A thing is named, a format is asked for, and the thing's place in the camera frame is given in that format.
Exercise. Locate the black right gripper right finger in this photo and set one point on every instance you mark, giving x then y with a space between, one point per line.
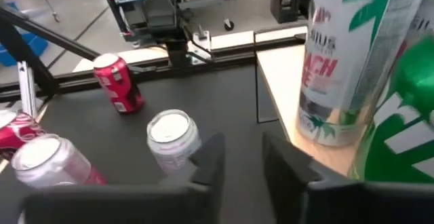
356 203

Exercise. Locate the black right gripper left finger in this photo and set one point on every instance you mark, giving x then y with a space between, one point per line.
118 203

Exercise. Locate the green Sprite can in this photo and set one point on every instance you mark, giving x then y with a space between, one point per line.
390 149

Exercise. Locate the white and red Spindrift can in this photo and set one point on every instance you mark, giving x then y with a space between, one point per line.
171 139
51 163

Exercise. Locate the red Coca-Cola can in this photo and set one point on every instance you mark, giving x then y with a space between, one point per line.
20 132
118 85

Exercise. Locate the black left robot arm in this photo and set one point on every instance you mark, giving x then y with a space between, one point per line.
178 52

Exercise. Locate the wooden shelf with black legs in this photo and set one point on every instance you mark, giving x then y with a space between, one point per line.
281 81

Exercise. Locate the silver aluminium bar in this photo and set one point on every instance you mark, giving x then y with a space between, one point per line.
27 88

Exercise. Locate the blue plastic bin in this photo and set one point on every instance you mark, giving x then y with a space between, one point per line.
37 45

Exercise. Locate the black caster wheel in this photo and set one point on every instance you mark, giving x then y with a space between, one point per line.
229 25

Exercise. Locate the black equipment cabinet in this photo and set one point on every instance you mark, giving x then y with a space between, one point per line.
288 0

